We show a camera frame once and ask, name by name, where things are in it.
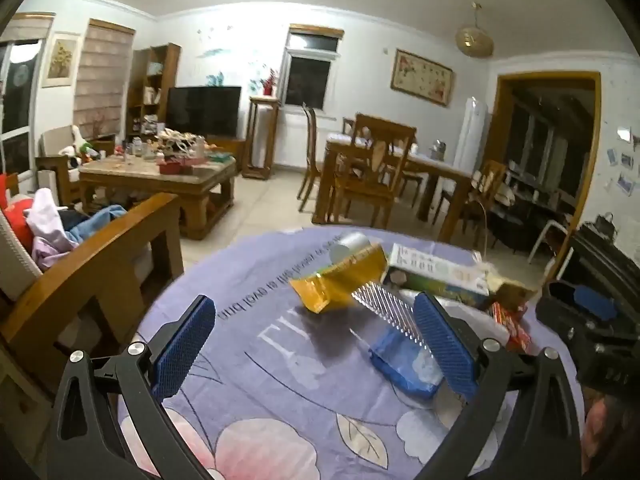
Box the wooden armchair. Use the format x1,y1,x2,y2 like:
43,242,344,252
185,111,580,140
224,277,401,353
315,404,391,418
1,193,183,402

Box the black handbag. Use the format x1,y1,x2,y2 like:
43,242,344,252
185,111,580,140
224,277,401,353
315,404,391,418
594,211,617,243

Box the white standing air conditioner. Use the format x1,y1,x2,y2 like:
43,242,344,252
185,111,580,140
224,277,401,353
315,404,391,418
452,96,488,174

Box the wooden dining chair left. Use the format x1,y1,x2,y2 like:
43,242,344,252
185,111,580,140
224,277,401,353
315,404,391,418
297,103,322,212

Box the framed picture by window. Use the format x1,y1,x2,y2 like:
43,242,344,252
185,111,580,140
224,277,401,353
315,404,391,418
41,32,80,88

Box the yellow foil snack bag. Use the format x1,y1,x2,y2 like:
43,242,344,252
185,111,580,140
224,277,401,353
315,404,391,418
290,244,387,314

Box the framed floral wall picture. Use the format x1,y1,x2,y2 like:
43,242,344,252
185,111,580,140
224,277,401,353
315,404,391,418
390,49,454,107

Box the black flat television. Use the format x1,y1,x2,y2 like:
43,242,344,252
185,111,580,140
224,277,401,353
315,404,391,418
165,86,241,139

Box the white paper cup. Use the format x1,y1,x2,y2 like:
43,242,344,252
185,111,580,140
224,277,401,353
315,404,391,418
330,232,371,264

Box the gold pendant ceiling lamp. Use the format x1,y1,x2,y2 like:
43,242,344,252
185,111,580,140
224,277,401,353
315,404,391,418
454,1,495,58

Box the wooden dining chair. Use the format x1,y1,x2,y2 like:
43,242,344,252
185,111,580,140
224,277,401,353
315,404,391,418
297,103,322,212
431,159,506,243
330,113,416,229

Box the white plastic chair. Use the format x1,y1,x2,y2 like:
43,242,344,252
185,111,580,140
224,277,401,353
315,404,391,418
527,220,568,264

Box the wooden coffee table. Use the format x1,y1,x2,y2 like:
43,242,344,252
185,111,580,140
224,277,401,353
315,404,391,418
79,156,236,240

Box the red snack packet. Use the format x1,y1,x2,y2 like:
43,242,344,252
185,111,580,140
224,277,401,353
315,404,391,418
489,302,532,353

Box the blue plastic wrapper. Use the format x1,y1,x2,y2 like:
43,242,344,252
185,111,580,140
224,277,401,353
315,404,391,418
369,327,444,401

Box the metal kettle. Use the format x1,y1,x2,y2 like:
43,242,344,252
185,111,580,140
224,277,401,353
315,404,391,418
430,139,447,162

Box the green white carton box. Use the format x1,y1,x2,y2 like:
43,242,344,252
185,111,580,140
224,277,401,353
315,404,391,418
382,244,490,307

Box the wooden dining chair front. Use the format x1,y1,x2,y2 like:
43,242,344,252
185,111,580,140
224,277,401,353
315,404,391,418
330,113,416,229

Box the wooden bookshelf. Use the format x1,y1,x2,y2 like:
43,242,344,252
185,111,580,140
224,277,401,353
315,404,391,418
125,42,181,139

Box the pile of clothes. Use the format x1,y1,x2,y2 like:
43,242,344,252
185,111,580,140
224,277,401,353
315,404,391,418
2,188,126,272

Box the tall wooden plant stand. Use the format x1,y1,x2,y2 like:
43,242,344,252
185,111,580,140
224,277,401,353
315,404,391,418
242,96,280,180

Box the purple floral tablecloth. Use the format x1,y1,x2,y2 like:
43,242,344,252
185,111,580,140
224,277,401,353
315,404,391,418
117,225,587,480

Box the wooden dining chair right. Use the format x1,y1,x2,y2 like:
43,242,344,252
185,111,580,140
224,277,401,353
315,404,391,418
431,159,506,243

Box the wooden dining table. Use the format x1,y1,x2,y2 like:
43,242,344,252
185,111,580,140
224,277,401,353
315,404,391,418
311,131,476,245

